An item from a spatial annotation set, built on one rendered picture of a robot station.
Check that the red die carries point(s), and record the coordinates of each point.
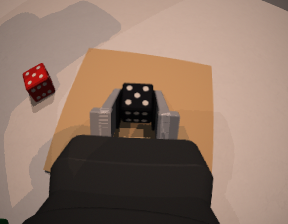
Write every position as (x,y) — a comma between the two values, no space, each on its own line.
(38,82)

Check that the orange flat mat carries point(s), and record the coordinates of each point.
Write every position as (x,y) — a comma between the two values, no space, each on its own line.
(186,86)

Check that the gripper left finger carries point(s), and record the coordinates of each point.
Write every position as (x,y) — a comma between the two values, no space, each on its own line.
(105,120)

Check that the black die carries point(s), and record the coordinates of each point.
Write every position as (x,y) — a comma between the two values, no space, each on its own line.
(136,104)

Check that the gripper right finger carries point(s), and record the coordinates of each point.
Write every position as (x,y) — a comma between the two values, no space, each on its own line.
(167,121)

